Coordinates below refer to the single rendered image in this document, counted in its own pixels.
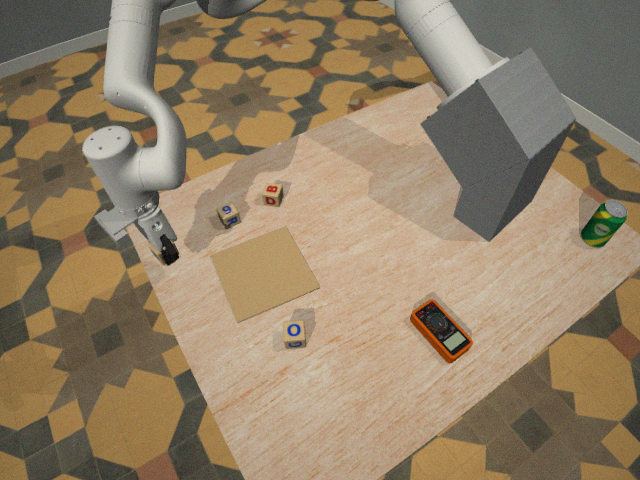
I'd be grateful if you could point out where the orange digital multimeter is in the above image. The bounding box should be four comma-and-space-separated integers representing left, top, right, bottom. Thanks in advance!
410, 300, 473, 363

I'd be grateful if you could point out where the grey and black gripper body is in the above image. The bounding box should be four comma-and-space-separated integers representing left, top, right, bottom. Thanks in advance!
133, 202, 177, 251

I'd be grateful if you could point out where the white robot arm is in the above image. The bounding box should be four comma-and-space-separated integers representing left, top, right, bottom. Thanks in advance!
83, 0, 510, 249

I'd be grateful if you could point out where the tan mat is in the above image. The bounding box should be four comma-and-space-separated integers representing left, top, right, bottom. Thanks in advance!
211, 227, 320, 323

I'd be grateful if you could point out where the green drink can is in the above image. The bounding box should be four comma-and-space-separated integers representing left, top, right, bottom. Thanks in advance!
581, 200, 628, 248

